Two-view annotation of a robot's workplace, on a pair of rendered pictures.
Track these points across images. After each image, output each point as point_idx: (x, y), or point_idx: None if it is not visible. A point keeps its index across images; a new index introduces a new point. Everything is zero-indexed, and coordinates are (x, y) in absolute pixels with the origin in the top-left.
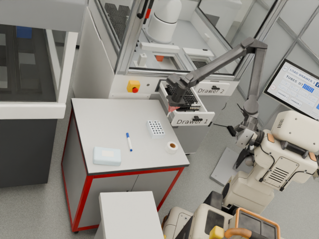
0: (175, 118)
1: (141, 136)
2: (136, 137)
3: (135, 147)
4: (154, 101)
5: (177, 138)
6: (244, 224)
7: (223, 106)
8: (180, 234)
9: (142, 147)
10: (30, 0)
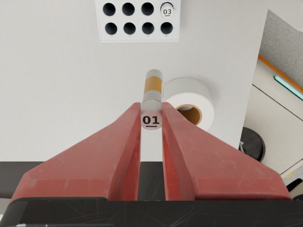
0: (275, 12)
1: (47, 14)
2: (16, 20)
3: (14, 77)
4: None
5: (260, 36)
6: None
7: None
8: (164, 183)
9: (46, 82)
10: None
